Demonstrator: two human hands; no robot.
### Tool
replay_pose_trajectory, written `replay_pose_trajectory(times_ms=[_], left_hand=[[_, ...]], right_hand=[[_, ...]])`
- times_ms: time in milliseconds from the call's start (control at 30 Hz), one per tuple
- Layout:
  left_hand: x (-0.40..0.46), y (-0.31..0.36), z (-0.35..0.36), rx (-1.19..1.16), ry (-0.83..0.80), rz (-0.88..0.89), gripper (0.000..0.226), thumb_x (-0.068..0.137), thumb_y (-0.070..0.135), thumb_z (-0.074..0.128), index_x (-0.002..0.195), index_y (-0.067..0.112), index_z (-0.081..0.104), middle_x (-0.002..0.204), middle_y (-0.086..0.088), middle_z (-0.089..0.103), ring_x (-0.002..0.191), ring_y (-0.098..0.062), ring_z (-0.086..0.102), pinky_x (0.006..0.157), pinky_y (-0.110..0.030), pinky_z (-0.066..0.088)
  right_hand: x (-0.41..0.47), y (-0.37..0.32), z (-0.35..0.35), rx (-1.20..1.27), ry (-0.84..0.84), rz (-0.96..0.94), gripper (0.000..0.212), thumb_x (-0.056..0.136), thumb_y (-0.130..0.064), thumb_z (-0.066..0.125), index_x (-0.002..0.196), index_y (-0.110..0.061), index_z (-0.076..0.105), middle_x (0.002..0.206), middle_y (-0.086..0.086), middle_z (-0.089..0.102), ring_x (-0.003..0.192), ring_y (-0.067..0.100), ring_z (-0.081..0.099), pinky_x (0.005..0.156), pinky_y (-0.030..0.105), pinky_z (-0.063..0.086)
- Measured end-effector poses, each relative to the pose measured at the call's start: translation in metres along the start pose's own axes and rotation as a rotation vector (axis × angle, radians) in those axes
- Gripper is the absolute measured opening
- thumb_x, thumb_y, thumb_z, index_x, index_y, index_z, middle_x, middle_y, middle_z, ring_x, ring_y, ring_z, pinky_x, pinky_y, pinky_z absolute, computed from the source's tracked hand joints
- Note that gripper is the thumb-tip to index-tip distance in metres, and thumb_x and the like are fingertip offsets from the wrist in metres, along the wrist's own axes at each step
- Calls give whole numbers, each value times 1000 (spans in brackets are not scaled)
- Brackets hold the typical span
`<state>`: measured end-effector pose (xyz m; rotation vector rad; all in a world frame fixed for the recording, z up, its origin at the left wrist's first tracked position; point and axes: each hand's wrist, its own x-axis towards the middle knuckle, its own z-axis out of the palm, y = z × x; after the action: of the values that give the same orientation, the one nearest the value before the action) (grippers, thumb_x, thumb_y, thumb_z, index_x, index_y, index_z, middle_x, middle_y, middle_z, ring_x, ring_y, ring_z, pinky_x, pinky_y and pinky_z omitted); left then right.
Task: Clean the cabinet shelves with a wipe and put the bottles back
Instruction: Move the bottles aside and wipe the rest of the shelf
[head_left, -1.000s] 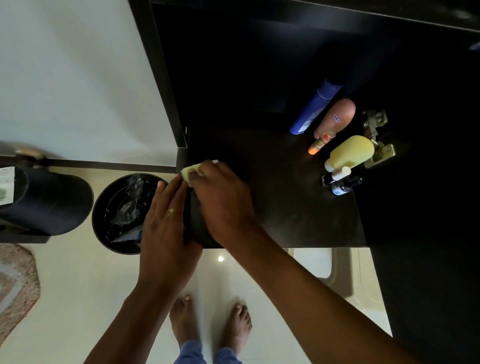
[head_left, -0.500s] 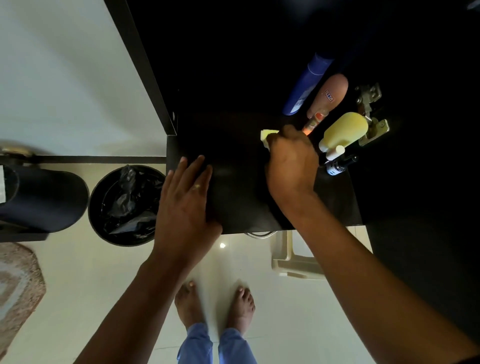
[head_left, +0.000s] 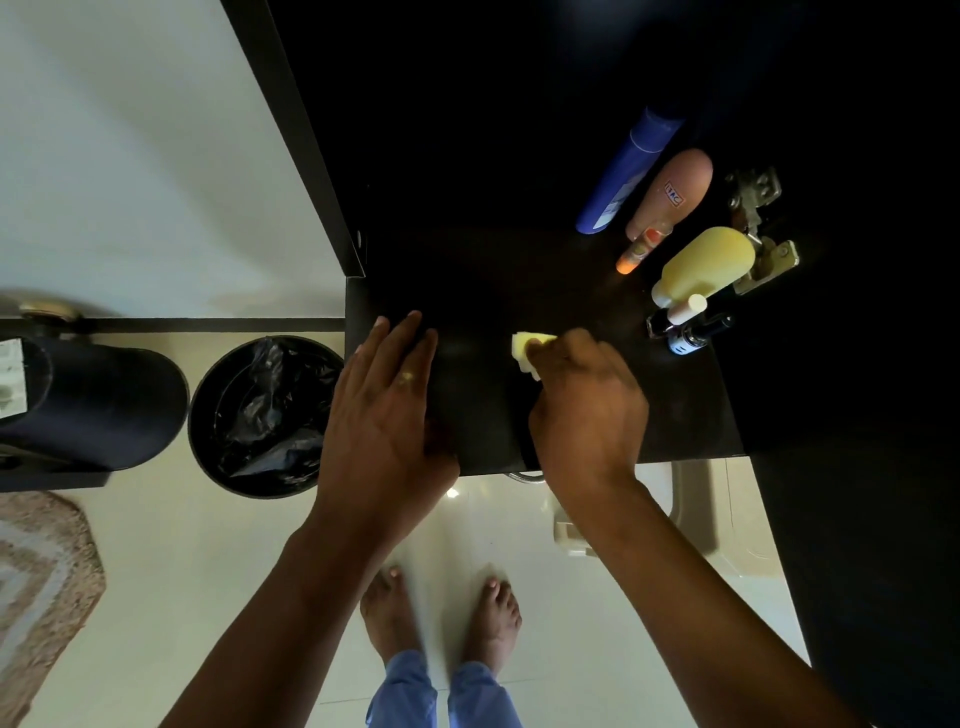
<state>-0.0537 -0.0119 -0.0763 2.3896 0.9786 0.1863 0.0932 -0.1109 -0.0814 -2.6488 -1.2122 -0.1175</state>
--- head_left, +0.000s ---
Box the person's left hand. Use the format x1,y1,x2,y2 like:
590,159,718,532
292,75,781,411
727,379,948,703
311,311,460,556

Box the person's right hand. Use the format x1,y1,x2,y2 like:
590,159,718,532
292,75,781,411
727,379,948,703
527,327,650,515

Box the yellow wet wipe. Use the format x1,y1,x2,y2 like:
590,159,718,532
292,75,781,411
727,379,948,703
511,331,558,382

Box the dark dropper bottle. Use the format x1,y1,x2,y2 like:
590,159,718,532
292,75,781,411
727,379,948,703
665,314,735,357

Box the small white-capped bottle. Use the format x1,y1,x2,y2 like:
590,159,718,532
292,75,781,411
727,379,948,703
648,293,709,339

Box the small orange tube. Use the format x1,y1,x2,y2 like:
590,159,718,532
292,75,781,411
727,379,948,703
614,228,665,277

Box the black cabinet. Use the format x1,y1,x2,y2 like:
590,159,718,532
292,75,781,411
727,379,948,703
221,0,960,478

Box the yellow teardrop bottle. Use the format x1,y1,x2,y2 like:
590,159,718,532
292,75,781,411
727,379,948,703
650,227,757,310

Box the pink rounded bottle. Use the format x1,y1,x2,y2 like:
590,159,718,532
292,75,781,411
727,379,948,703
626,148,714,245

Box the blue bottle with label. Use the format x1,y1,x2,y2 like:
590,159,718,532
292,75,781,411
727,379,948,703
575,108,684,236

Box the person's right forearm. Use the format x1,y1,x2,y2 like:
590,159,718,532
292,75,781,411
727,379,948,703
562,479,864,728

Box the person's left forearm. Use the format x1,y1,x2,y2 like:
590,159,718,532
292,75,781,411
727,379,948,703
161,517,399,728

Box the person's left foot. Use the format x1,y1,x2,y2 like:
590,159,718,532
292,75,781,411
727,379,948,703
359,567,421,665

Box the person's foot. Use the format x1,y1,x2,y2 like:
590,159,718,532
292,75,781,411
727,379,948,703
461,577,523,676
359,567,421,665

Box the person's right foot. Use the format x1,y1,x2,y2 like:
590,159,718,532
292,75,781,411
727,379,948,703
461,577,523,676

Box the metal cabinet hinge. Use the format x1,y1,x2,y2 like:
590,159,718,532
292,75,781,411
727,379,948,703
725,168,800,295

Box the person's blue trousers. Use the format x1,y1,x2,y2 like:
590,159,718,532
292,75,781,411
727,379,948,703
365,650,523,728

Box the black cabinet door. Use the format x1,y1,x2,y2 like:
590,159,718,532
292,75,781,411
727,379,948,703
704,74,960,728

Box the black plastic bin liner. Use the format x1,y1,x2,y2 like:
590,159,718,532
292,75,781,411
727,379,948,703
217,337,345,481

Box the beige plastic stool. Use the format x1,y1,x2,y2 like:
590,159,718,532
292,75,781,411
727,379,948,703
553,458,774,579

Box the black round trash bin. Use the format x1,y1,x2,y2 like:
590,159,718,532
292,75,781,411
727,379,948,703
187,335,346,500

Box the black cylindrical bin with sticker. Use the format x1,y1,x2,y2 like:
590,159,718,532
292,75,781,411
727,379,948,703
0,335,190,472

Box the black flat stand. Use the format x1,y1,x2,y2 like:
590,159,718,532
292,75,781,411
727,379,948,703
0,448,114,493

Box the woven beige floor mat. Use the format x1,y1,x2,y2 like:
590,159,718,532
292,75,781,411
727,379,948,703
0,491,106,728

